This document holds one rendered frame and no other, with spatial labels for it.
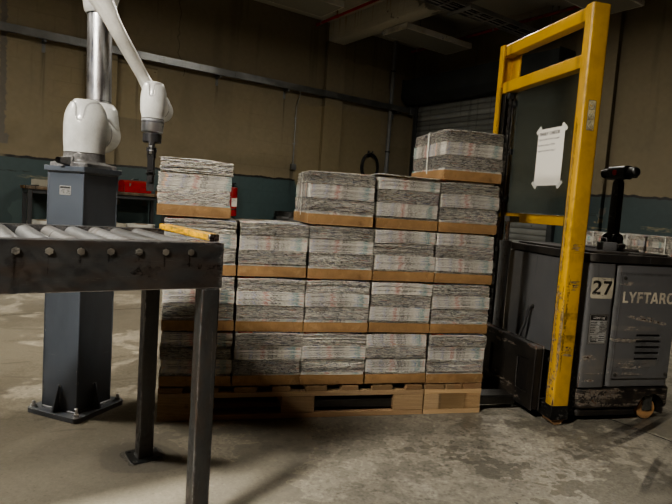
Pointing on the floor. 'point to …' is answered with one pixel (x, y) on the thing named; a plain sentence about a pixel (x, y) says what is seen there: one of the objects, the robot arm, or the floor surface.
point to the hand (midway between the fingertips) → (150, 182)
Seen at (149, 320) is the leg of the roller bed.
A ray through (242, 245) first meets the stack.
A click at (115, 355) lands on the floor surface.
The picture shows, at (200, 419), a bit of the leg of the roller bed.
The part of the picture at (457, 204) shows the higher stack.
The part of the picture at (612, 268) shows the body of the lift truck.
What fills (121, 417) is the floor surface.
